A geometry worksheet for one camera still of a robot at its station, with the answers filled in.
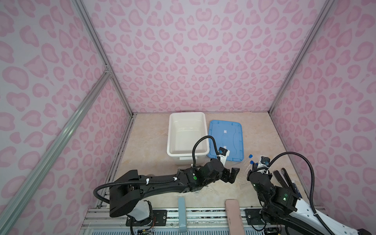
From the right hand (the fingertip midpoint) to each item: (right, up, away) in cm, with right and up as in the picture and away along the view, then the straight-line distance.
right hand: (253, 164), depth 77 cm
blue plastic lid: (-6, +13, +30) cm, 33 cm away
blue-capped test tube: (-1, +4, +1) cm, 4 cm away
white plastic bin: (-38, +17, +30) cm, 52 cm away
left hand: (-11, +1, -6) cm, 13 cm away
